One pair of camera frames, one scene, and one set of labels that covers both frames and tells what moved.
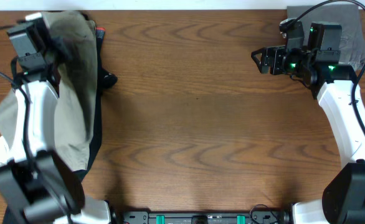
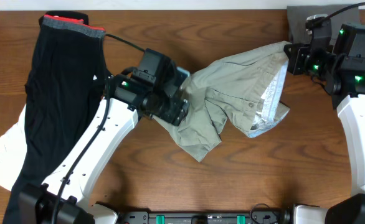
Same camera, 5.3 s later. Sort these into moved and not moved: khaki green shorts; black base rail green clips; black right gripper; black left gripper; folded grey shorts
Moved: black right gripper; khaki green shorts; black left gripper
Not moved: folded grey shorts; black base rail green clips
